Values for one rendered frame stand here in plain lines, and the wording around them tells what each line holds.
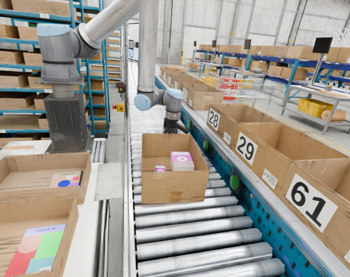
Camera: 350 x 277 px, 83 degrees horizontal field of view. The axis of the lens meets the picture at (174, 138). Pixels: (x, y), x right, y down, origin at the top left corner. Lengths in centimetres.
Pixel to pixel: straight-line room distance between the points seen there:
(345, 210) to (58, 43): 132
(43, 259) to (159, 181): 45
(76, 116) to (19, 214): 58
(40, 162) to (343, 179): 139
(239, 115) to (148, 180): 97
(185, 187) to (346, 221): 54
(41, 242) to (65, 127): 67
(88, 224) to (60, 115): 66
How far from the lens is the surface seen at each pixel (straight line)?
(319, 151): 114
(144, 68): 100
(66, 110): 127
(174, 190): 89
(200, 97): 181
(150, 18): 100
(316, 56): 705
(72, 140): 133
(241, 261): 83
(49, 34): 123
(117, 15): 122
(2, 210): 97
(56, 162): 119
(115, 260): 168
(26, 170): 126
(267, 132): 125
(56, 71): 123
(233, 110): 155
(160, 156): 124
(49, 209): 92
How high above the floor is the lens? 139
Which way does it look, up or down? 25 degrees down
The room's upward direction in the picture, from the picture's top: 5 degrees clockwise
